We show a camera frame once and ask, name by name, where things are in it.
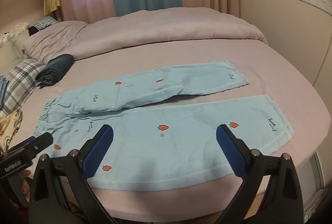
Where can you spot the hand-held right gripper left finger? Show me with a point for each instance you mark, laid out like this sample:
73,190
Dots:
99,147

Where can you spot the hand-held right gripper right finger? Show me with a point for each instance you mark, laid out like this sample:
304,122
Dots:
229,147

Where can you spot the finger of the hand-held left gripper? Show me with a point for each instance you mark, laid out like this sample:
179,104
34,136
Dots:
39,141

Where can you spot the light blue strawberry pants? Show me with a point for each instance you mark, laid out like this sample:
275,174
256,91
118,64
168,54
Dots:
186,141

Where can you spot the yellow cartoon print cloth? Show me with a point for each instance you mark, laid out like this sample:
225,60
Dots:
10,125

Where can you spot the grey plaid pillow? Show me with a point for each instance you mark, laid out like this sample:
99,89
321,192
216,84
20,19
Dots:
20,78

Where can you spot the dark folded garment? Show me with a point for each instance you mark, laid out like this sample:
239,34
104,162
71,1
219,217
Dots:
55,68

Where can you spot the cream cushion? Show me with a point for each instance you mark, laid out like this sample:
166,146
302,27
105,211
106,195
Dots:
19,46

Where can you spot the wrinkled pink pillow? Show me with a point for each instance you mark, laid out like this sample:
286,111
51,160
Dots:
51,38

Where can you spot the white plush toy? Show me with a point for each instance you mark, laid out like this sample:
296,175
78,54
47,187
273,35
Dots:
15,29

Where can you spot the blue checked cloth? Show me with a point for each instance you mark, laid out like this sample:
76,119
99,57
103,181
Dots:
46,22

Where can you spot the pink duvet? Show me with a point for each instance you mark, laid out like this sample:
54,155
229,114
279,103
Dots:
181,29

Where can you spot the white bed frame panel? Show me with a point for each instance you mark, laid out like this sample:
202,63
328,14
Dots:
313,182

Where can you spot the white wall power strip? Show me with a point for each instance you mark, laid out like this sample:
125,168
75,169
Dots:
315,0

